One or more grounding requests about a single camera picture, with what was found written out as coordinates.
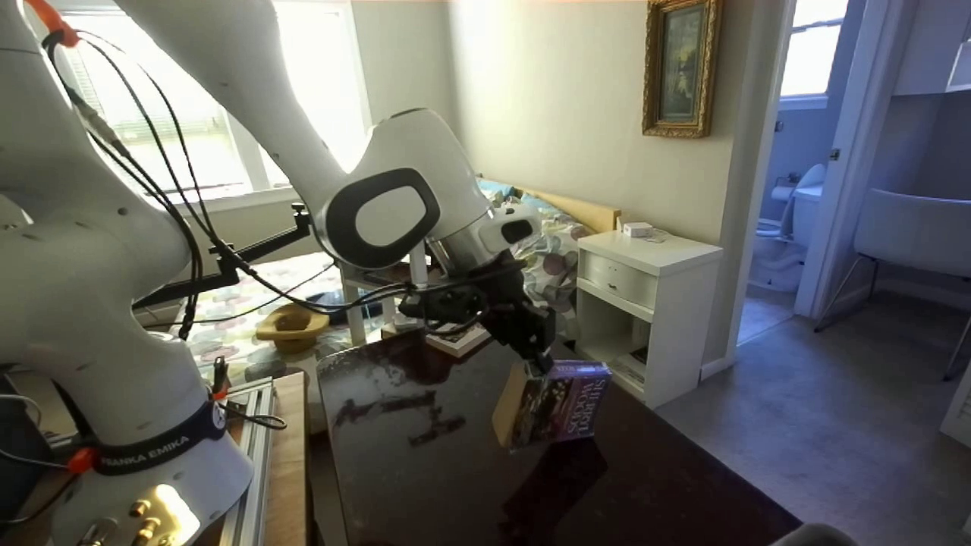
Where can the tan book underneath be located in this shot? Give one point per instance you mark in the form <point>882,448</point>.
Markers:
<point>459,342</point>

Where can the white nightstand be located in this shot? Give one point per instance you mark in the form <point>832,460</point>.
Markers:
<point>644,310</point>

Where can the white toilet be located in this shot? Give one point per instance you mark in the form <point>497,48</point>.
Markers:
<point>782,239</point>

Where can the small box on nightstand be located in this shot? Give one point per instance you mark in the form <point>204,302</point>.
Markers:
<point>638,227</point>

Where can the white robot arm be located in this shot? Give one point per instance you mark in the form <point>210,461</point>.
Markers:
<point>94,245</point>

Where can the gold framed picture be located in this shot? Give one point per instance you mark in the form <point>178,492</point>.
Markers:
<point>679,66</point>

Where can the robot base with lights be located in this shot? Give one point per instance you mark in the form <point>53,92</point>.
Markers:
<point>170,502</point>

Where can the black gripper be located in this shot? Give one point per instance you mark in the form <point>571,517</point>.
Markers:
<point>495,299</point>

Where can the purple paperback book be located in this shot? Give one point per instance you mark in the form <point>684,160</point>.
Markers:
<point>550,406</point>

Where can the yellow bowl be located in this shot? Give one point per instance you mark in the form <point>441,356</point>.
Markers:
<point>292,328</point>

